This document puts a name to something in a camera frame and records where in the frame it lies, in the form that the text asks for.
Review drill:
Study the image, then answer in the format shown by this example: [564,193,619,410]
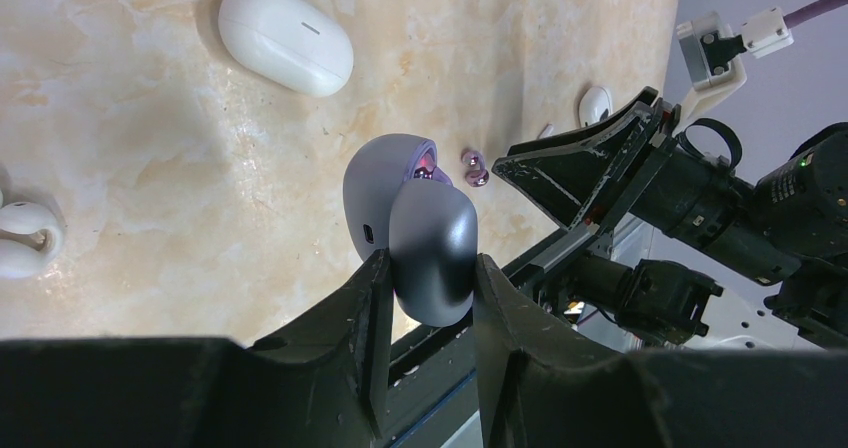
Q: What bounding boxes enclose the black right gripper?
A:
[492,87,802,286]

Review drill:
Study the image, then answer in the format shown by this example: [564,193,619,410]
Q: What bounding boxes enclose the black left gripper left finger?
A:
[1,250,393,447]

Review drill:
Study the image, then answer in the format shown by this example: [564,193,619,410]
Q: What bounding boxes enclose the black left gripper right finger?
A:
[473,254,847,447]

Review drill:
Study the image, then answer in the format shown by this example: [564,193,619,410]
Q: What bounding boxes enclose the lavender charging case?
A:
[342,133,478,327]

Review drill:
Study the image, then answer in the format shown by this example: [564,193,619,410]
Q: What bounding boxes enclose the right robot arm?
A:
[493,88,847,347]

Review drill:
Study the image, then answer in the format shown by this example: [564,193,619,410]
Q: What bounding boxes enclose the white open earbud case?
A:
[578,86,613,127]

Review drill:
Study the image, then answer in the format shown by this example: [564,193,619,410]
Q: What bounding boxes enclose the white oval charging case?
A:
[217,0,354,98]

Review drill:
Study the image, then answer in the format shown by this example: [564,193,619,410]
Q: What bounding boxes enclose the white stem earbud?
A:
[538,124,555,139]

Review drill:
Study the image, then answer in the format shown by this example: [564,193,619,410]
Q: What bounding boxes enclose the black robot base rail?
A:
[384,222,598,448]

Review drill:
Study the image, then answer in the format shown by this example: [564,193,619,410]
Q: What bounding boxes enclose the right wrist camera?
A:
[676,12,747,131]

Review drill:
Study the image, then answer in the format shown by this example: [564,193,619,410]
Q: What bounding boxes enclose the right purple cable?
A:
[740,0,848,61]

